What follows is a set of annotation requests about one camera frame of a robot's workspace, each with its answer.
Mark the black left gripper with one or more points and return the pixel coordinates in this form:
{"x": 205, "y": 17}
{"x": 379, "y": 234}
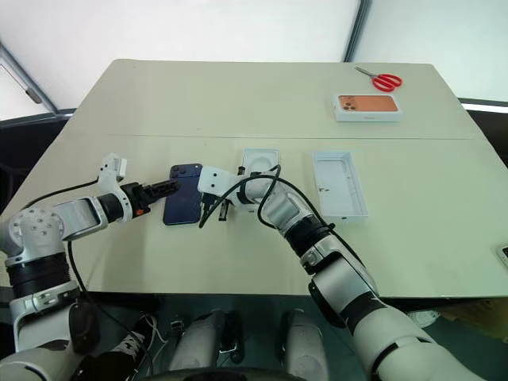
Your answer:
{"x": 137, "y": 197}

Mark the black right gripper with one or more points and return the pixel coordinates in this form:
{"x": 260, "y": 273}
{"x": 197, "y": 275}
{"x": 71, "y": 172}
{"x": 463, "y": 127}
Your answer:
{"x": 216, "y": 198}

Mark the dark blue smartphone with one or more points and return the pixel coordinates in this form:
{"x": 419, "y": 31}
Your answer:
{"x": 183, "y": 198}

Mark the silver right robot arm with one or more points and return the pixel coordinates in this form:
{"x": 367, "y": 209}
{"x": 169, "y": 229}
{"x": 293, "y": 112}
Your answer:
{"x": 337, "y": 274}

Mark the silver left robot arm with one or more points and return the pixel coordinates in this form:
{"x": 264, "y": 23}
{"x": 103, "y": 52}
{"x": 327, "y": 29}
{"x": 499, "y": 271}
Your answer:
{"x": 79, "y": 216}

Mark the white box with round recess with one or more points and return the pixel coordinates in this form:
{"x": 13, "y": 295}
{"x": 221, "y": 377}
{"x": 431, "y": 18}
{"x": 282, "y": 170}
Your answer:
{"x": 260, "y": 160}

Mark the white long open box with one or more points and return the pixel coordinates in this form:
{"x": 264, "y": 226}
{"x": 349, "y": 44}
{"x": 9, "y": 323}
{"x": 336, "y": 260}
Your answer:
{"x": 340, "y": 184}

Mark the white box with orange print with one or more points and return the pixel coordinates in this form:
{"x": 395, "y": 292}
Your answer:
{"x": 367, "y": 108}

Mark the black and white sneaker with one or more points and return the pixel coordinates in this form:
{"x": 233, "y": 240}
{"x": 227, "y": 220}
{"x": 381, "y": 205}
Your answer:
{"x": 131, "y": 344}

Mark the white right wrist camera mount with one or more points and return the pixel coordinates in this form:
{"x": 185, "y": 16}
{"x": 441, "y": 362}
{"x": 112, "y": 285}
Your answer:
{"x": 214, "y": 179}

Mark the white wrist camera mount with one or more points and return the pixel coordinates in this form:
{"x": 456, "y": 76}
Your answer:
{"x": 111, "y": 171}
{"x": 214, "y": 179}

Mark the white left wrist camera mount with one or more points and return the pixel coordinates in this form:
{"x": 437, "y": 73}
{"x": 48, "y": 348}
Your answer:
{"x": 111, "y": 171}

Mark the grey slanted window frame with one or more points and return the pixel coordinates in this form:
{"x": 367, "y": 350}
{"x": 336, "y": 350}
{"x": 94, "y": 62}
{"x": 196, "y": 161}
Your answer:
{"x": 25, "y": 75}

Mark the dark grey window post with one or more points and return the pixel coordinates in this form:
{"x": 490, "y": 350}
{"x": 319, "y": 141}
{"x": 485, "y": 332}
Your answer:
{"x": 357, "y": 29}

